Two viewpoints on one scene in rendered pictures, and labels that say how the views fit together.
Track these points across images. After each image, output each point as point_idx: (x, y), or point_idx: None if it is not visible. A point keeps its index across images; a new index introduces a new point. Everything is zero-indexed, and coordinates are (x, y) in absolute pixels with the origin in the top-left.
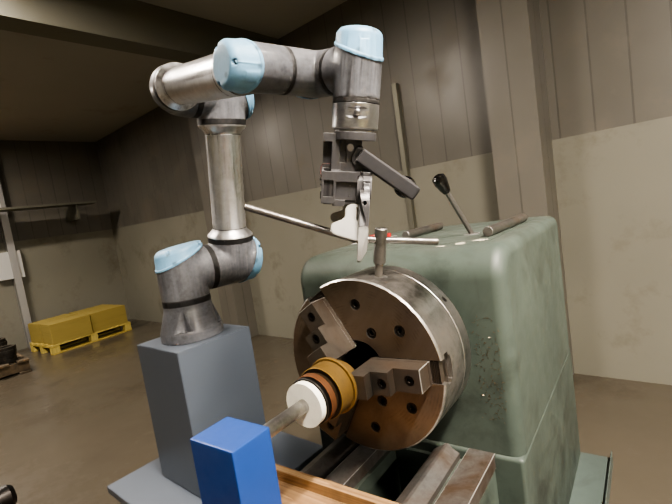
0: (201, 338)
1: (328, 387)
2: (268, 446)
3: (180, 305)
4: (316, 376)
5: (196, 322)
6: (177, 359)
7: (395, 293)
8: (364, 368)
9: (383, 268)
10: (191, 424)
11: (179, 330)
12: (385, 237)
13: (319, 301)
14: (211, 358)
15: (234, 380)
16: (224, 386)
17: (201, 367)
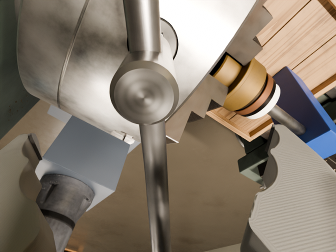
0: (83, 184)
1: (270, 86)
2: (327, 122)
3: (72, 223)
4: (260, 101)
5: (76, 199)
6: (116, 187)
7: (251, 4)
8: (236, 45)
9: (71, 22)
10: (129, 145)
11: (85, 203)
12: (169, 62)
13: (165, 131)
14: (94, 166)
15: (88, 137)
16: (98, 141)
17: (105, 167)
